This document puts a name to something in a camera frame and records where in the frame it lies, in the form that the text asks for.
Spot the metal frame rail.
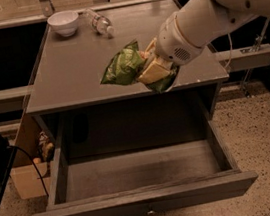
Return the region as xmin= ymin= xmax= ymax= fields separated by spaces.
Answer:
xmin=0 ymin=44 xmax=270 ymax=113

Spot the black cable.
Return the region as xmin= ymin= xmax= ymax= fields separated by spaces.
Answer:
xmin=7 ymin=139 xmax=50 ymax=202

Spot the grey open top drawer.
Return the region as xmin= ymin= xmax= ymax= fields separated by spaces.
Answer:
xmin=34 ymin=116 xmax=257 ymax=216

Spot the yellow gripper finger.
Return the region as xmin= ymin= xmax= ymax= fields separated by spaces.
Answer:
xmin=139 ymin=38 xmax=157 ymax=60
xmin=138 ymin=57 xmax=173 ymax=84

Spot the green jalapeno chip bag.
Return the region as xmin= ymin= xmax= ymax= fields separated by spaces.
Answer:
xmin=101 ymin=40 xmax=180 ymax=93

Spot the white ceramic bowl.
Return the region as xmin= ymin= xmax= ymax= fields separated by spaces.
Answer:
xmin=47 ymin=10 xmax=79 ymax=37

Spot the cardboard box with items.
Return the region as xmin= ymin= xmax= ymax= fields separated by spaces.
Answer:
xmin=10 ymin=114 xmax=55 ymax=200

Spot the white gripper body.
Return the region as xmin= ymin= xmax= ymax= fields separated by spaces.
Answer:
xmin=155 ymin=12 xmax=203 ymax=66

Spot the grey wooden cabinet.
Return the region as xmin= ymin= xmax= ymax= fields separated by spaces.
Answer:
xmin=27 ymin=0 xmax=228 ymax=160

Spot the white cable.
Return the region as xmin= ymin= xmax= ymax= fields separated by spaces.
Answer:
xmin=218 ymin=31 xmax=237 ymax=70

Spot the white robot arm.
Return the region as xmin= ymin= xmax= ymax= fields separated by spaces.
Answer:
xmin=138 ymin=0 xmax=270 ymax=85

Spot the clear plastic water bottle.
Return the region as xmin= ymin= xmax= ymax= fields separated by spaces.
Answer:
xmin=83 ymin=9 xmax=115 ymax=38

